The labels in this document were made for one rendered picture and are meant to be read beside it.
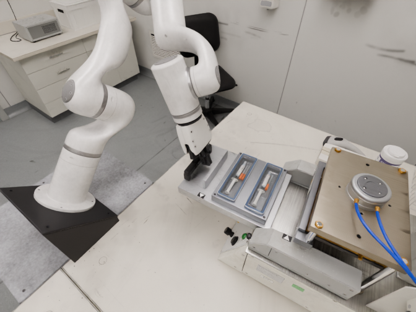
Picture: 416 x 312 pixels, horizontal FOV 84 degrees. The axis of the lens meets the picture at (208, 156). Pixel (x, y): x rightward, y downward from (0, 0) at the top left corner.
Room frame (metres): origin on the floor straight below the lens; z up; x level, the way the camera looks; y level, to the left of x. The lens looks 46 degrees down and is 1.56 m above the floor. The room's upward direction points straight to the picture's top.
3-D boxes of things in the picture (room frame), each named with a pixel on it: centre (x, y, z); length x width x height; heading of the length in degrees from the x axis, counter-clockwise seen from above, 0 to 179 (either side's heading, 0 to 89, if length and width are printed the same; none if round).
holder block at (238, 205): (0.43, -0.13, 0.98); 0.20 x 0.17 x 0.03; 151
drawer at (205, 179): (0.45, -0.09, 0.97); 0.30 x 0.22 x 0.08; 61
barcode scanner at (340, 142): (0.78, -0.65, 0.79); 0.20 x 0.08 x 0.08; 54
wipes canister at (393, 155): (0.66, -0.76, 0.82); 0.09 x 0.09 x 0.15
